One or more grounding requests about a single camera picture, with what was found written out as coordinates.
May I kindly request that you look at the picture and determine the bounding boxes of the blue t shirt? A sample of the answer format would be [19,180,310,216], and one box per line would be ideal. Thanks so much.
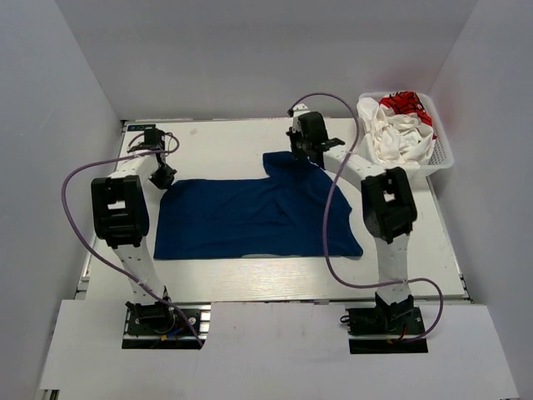
[154,152,363,260]

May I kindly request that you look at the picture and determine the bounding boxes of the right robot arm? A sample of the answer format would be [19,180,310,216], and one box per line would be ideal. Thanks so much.
[154,112,417,333]

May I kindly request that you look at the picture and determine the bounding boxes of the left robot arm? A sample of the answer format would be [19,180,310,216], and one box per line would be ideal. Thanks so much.
[91,127,176,311]

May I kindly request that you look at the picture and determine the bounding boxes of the blue table label sticker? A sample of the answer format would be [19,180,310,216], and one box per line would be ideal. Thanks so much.
[127,124,156,132]

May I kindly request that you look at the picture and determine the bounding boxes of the white plastic basket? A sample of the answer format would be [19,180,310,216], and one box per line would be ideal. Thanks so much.
[359,92,454,179]

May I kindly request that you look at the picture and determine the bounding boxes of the red printed white t shirt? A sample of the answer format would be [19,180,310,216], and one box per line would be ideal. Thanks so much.
[378,91,437,140]

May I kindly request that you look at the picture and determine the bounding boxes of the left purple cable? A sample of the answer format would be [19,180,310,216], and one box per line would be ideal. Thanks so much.
[61,132,205,347]

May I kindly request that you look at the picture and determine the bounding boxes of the purple cable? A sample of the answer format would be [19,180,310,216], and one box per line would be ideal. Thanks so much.
[61,132,205,347]
[286,92,443,343]

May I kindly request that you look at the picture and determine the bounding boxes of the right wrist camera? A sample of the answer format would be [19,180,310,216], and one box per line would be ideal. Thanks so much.
[286,103,311,118]

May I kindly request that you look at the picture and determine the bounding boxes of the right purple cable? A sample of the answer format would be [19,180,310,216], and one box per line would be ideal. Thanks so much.
[286,92,443,343]

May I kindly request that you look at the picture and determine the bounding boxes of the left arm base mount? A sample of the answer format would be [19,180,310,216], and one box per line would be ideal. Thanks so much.
[122,306,211,350]

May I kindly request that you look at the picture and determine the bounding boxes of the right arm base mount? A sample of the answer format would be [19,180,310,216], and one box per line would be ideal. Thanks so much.
[340,307,428,355]

